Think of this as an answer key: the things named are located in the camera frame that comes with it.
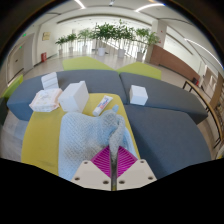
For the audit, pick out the small lime green bench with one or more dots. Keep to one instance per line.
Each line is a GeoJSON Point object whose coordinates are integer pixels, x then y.
{"type": "Point", "coordinates": [141, 70]}

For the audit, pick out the framed wall picture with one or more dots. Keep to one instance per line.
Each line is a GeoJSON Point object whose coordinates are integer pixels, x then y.
{"type": "Point", "coordinates": [46, 36]}

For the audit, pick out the light blue towel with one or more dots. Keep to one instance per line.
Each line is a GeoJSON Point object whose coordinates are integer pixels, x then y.
{"type": "Point", "coordinates": [83, 136]}

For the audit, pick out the lime green wedge bench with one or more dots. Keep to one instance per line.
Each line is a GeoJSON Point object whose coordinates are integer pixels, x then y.
{"type": "Point", "coordinates": [85, 63]}

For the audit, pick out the stack of white boxes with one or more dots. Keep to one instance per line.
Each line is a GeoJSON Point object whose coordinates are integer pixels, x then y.
{"type": "Point", "coordinates": [50, 81]}

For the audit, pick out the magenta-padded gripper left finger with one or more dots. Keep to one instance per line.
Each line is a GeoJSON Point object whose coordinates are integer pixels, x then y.
{"type": "Point", "coordinates": [93, 175]}

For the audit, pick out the large white box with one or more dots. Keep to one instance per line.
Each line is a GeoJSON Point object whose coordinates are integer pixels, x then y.
{"type": "Point", "coordinates": [74, 97]}

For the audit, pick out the row of potted plants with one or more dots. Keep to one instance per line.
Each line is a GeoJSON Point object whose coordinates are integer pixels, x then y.
{"type": "Point", "coordinates": [106, 33]}

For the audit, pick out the small white box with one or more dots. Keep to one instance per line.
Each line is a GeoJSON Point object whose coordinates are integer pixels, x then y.
{"type": "Point", "coordinates": [138, 95]}

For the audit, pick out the grey wedge bench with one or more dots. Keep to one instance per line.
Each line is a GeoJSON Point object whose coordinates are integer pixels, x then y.
{"type": "Point", "coordinates": [166, 143]}

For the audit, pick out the white toothpaste tube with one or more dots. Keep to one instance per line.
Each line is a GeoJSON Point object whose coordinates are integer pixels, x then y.
{"type": "Point", "coordinates": [102, 106]}

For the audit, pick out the wooden framed chair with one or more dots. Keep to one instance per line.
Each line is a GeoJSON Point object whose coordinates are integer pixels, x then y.
{"type": "Point", "coordinates": [215, 96]}

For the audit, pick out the red fire extinguisher cabinet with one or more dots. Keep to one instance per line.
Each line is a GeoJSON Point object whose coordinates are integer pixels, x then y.
{"type": "Point", "coordinates": [43, 57]}

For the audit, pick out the grey angled bench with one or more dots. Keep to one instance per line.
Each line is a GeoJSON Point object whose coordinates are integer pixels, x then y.
{"type": "Point", "coordinates": [170, 96]}

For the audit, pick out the brown wooden counter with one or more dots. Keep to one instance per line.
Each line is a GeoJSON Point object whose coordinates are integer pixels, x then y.
{"type": "Point", "coordinates": [173, 61]}

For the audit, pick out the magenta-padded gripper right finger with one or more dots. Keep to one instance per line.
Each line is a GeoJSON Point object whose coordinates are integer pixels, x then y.
{"type": "Point", "coordinates": [135, 175]}

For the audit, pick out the long blue-grey bench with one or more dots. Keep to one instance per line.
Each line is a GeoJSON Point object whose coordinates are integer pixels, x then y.
{"type": "Point", "coordinates": [100, 81]}

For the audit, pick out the long lime green bench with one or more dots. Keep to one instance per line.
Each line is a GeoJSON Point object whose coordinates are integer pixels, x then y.
{"type": "Point", "coordinates": [11, 87]}

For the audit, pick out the ceiling strip lights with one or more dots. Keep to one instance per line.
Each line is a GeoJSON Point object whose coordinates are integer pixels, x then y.
{"type": "Point", "coordinates": [148, 6]}

